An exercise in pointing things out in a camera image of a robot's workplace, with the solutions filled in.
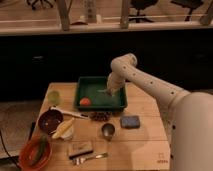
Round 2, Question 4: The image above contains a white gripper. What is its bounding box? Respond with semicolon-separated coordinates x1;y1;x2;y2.
106;73;125;97

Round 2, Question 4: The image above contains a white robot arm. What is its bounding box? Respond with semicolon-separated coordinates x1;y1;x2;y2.
107;53;213;171

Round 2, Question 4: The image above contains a green plastic tray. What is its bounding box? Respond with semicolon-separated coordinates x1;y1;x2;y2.
74;76;127;111

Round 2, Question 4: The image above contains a dark grape bunch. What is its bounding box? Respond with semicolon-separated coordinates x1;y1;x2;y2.
90;112;111;122

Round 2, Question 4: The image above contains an orange tomato toy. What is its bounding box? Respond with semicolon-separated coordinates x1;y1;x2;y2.
79;97;91;106

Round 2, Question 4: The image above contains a metal cup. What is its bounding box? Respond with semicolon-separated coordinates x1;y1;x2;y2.
101;123;115;141

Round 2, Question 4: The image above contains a green plastic cup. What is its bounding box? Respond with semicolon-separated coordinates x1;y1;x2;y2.
47;91;60;106

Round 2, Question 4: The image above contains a yellow corn cob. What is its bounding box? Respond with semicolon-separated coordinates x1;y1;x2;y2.
52;118;75;139

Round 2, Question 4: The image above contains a wooden block brush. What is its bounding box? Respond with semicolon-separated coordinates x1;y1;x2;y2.
68;141;94;159

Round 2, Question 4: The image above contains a dark brown bowl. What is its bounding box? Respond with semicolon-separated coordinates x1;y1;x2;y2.
38;110;63;134

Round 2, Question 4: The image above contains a metal fork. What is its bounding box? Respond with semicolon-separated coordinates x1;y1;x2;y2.
72;153;108;165

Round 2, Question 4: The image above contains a green cucumber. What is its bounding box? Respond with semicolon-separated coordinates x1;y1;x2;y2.
30;136;47;166

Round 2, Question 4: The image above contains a black office chair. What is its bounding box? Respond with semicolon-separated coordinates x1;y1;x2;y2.
129;0;158;23

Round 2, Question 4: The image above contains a red plastic bowl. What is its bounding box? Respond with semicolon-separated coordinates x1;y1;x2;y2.
18;136;52;171

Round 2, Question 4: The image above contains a black chair base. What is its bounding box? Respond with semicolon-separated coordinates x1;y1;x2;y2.
26;0;54;10

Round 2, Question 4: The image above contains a black chair right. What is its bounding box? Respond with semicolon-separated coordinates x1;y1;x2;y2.
171;0;204;21

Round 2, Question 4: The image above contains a white handled spatula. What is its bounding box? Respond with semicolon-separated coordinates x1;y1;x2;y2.
50;106;90;119

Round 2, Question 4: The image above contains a black cable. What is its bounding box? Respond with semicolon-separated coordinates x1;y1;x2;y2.
0;129;22;171

